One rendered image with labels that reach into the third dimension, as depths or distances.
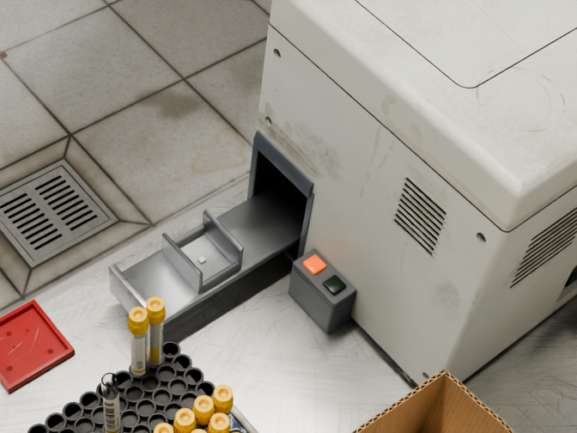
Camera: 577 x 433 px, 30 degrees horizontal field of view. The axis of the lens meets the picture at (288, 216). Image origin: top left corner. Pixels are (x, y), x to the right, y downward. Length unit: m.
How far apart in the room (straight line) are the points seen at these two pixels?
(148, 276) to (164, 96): 1.46
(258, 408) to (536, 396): 0.26
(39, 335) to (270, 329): 0.21
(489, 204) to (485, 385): 0.28
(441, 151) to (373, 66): 0.08
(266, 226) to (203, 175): 1.25
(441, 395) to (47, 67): 1.77
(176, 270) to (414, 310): 0.22
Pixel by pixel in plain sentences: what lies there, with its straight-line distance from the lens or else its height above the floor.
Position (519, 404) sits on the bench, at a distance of 1.02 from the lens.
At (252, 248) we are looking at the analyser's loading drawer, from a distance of 1.02.
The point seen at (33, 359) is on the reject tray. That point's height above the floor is 0.88.
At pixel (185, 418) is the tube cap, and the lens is 0.84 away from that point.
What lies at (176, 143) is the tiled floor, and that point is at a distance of 2.33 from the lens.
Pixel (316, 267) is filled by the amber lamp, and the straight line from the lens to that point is 0.99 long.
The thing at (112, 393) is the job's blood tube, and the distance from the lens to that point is 0.87.
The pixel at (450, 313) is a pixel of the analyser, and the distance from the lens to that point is 0.89.
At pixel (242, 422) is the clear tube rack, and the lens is 0.88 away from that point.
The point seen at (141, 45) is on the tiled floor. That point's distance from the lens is 2.54.
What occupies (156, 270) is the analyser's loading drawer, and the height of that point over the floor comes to 0.91.
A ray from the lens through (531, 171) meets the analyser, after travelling 0.77.
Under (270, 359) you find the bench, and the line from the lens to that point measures 1.00.
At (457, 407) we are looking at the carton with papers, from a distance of 0.86.
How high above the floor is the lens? 1.73
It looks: 51 degrees down
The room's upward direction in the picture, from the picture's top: 9 degrees clockwise
